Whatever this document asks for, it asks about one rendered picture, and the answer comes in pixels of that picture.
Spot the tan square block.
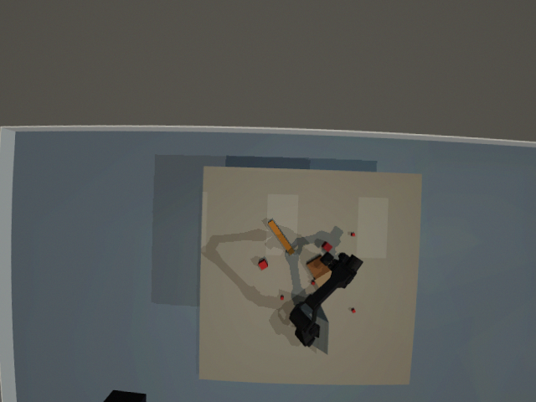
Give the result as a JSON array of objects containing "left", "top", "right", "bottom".
[{"left": 313, "top": 270, "right": 332, "bottom": 288}]

